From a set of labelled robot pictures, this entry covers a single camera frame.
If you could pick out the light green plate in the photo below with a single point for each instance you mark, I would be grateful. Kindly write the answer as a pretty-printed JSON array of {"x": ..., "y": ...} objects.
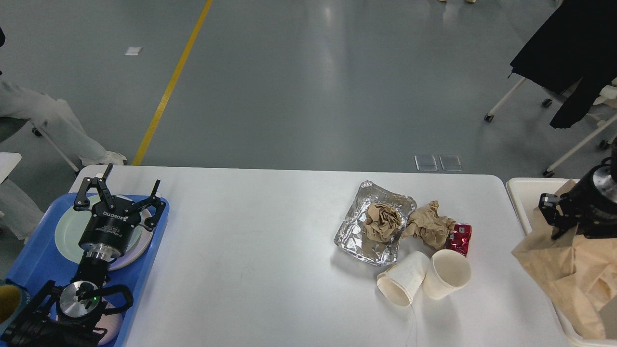
[{"x": 68, "y": 232}]

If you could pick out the crumpled brown paper ball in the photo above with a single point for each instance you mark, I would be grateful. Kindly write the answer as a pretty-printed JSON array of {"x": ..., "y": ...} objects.
[{"x": 426, "y": 224}]

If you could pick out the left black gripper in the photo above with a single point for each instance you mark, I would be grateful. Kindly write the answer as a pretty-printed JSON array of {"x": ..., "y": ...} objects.
[{"x": 108, "y": 229}]

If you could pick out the crumpled brown paper in tray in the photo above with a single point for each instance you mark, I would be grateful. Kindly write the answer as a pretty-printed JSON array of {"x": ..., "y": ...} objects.
[{"x": 382, "y": 222}]

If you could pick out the aluminium foil tray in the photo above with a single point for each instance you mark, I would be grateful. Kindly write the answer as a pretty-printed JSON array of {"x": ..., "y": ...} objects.
[{"x": 351, "y": 236}]

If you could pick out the blue yellow mug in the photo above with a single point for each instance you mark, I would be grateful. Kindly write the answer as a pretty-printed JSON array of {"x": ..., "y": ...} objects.
[{"x": 13, "y": 299}]

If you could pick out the black jacket on chair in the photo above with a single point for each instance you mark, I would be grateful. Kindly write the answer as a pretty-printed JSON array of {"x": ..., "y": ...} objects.
[{"x": 575, "y": 46}]

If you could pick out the lying white paper cup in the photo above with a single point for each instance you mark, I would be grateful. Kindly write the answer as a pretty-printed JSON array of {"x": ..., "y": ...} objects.
[{"x": 401, "y": 282}]

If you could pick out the person in grey trousers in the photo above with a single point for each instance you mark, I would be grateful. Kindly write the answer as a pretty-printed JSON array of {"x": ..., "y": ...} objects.
[{"x": 19, "y": 213}]

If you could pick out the white plastic bin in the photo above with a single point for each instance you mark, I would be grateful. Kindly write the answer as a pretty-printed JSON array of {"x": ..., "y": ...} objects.
[{"x": 524, "y": 194}]

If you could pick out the white paper cup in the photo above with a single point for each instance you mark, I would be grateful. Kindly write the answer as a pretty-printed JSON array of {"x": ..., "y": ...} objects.
[
  {"x": 401, "y": 282},
  {"x": 448, "y": 272}
]

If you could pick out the brown paper bag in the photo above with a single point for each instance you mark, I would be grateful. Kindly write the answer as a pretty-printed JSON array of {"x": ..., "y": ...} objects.
[{"x": 577, "y": 274}]

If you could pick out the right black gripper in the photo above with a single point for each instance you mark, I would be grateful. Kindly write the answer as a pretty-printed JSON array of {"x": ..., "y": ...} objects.
[{"x": 591, "y": 204}]

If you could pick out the white sneaker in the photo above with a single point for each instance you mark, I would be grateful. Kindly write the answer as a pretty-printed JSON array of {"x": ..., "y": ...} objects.
[{"x": 110, "y": 157}]

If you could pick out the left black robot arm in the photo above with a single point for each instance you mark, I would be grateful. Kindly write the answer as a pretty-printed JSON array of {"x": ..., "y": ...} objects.
[{"x": 79, "y": 280}]

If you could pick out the red foil wrapper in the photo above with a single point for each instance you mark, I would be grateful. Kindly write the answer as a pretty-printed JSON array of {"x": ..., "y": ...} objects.
[{"x": 459, "y": 239}]

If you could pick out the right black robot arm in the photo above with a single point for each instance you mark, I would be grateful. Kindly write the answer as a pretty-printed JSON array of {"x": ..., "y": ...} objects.
[{"x": 614, "y": 149}]

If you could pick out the pink mug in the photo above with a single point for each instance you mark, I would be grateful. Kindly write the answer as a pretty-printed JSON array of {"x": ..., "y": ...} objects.
[{"x": 110, "y": 325}]

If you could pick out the blue plastic tray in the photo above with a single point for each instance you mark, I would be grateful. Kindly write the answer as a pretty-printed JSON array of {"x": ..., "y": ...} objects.
[{"x": 41, "y": 261}]

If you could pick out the pink plate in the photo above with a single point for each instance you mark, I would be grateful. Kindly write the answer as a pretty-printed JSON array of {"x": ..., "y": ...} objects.
[{"x": 140, "y": 241}]

